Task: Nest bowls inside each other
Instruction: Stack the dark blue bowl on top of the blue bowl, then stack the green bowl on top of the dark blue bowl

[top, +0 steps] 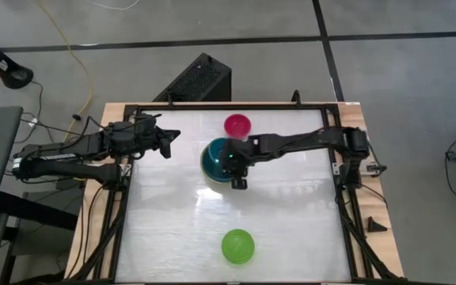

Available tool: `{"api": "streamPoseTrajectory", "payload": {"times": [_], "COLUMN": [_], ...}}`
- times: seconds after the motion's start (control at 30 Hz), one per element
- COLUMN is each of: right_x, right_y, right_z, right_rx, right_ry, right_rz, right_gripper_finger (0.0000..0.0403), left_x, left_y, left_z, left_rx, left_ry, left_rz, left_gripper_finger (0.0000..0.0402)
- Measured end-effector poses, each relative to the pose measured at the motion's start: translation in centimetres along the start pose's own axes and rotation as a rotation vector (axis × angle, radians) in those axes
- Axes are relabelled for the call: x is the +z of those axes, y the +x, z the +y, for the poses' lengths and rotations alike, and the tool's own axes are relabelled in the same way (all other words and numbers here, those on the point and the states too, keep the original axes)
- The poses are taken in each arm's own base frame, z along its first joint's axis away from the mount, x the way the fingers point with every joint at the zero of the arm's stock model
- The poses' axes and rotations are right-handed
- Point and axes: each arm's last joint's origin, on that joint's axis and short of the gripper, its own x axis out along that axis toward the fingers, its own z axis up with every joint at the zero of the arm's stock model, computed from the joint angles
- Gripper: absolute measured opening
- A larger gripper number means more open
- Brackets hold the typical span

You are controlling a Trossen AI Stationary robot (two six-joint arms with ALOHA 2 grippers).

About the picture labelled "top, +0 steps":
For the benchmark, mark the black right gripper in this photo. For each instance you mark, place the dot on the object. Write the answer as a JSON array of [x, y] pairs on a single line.
[[238, 156]]

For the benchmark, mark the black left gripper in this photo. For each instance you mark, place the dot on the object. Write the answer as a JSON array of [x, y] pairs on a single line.
[[141, 136]]

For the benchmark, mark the teal plastic bowl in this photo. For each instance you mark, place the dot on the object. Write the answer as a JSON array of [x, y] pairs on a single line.
[[211, 160]]

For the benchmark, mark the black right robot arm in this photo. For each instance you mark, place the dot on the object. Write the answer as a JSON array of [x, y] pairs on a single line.
[[311, 138]]

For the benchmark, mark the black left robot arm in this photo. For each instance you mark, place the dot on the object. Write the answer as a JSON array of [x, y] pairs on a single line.
[[65, 152]]

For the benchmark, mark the pink plastic bowl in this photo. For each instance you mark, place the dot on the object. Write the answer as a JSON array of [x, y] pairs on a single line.
[[237, 124]]

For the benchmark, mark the black computer tower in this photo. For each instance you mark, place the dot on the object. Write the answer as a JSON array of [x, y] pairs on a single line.
[[198, 81]]

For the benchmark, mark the green plastic bowl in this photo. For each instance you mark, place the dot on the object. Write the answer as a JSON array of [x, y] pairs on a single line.
[[238, 246]]

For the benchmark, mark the light wooden table board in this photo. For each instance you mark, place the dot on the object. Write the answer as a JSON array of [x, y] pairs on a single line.
[[374, 213]]

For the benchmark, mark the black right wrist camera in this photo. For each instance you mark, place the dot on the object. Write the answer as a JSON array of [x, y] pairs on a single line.
[[239, 183]]

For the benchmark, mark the black metal table frame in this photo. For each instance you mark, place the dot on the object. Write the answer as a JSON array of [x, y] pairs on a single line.
[[331, 109]]

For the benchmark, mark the black triangular bracket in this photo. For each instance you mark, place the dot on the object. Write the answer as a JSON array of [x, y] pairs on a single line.
[[375, 225]]

